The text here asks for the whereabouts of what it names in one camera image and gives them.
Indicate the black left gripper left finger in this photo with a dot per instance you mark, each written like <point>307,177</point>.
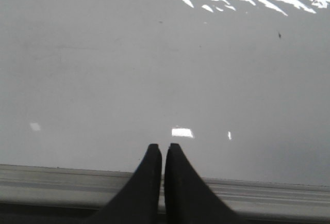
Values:
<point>137,201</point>

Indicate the white whiteboard with aluminium frame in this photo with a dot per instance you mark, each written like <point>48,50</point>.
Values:
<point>241,85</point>

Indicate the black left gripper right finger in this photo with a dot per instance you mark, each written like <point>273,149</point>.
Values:
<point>187,198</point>

